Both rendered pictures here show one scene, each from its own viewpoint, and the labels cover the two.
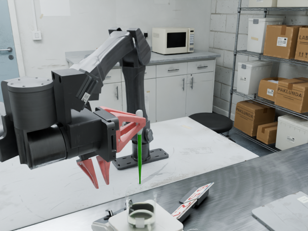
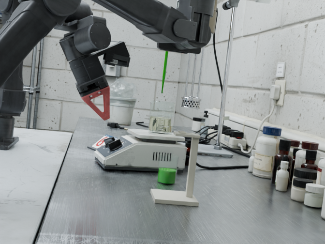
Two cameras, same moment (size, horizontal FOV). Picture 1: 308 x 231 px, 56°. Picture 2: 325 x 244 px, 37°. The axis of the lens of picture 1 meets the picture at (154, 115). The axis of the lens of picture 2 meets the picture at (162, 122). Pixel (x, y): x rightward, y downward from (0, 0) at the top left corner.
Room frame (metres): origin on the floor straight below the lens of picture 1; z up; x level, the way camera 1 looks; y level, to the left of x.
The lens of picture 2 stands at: (0.10, 1.16, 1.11)
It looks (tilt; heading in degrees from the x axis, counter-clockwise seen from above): 5 degrees down; 289
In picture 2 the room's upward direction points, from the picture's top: 6 degrees clockwise
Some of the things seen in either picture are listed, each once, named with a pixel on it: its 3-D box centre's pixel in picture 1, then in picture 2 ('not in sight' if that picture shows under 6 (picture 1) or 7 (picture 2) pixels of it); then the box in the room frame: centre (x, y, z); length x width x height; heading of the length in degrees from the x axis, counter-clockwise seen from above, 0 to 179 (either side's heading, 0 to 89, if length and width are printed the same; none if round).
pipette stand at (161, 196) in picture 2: not in sight; (177, 165); (0.35, 0.30, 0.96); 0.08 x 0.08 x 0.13; 26
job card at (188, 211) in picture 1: (178, 210); not in sight; (0.63, -0.06, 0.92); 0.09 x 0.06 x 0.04; 143
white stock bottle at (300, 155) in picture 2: not in sight; (307, 164); (0.14, -0.08, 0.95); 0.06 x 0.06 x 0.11
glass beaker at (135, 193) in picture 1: (140, 210); (160, 118); (0.49, 0.03, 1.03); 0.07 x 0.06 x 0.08; 39
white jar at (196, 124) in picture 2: not in sight; (198, 124); (0.69, -1.11, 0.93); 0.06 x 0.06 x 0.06
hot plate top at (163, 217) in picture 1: (145, 223); (155, 134); (0.50, 0.02, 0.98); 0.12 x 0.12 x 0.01; 37
